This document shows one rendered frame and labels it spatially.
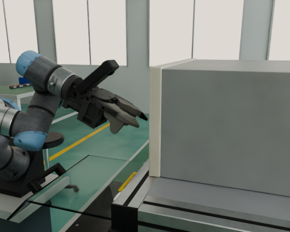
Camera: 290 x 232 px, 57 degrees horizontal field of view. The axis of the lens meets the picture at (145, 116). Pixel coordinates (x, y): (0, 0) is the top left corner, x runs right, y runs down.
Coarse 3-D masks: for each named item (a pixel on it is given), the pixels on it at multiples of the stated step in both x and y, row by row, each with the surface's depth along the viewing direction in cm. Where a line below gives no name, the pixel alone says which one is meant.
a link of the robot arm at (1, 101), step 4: (0, 100) 105; (4, 100) 108; (8, 100) 108; (0, 104) 103; (4, 104) 104; (8, 104) 108; (12, 104) 109; (16, 104) 110; (12, 108) 108; (16, 108) 110
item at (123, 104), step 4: (120, 100) 68; (124, 100) 70; (116, 104) 69; (120, 104) 67; (124, 104) 67; (128, 104) 68; (132, 104) 69; (120, 108) 68; (124, 108) 68; (128, 108) 68; (132, 108) 68; (136, 108) 68; (128, 112) 69; (132, 112) 68; (136, 112) 68; (140, 112) 68; (140, 116) 68; (144, 116) 68
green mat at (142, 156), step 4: (148, 144) 173; (144, 148) 166; (148, 148) 166; (140, 152) 159; (144, 152) 159; (148, 152) 159; (136, 156) 154; (140, 156) 154; (144, 156) 154; (148, 156) 154; (132, 160) 148; (136, 160) 148; (140, 160) 148; (144, 160) 148
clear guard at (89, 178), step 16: (96, 160) 70; (112, 160) 70; (128, 160) 70; (64, 176) 62; (80, 176) 62; (96, 176) 62; (112, 176) 62; (128, 176) 62; (48, 192) 55; (64, 192) 55; (80, 192) 55; (96, 192) 55; (112, 192) 55; (64, 208) 50; (80, 208) 49; (96, 208) 49
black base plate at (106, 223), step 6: (84, 216) 95; (90, 216) 95; (78, 222) 92; (84, 222) 92; (90, 222) 92; (96, 222) 92; (102, 222) 92; (108, 222) 92; (72, 228) 89; (78, 228) 89; (84, 228) 89; (90, 228) 89; (96, 228) 89; (102, 228) 89; (108, 228) 89
